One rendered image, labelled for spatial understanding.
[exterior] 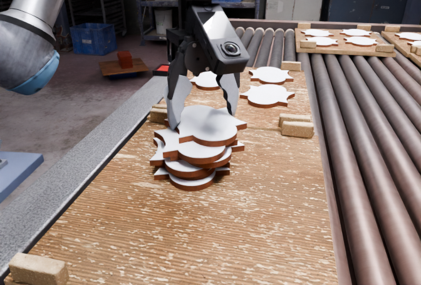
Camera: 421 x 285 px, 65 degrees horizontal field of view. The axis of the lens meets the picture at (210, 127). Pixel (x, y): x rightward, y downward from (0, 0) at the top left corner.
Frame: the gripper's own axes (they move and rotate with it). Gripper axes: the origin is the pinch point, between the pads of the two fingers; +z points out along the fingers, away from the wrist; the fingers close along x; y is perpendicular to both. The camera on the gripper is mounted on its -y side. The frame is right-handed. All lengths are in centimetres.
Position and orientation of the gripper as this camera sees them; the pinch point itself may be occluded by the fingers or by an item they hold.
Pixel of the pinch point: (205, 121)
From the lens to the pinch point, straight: 54.3
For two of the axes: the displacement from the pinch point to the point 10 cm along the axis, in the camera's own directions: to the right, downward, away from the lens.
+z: 0.0, 8.9, 4.6
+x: -9.1, 1.9, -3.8
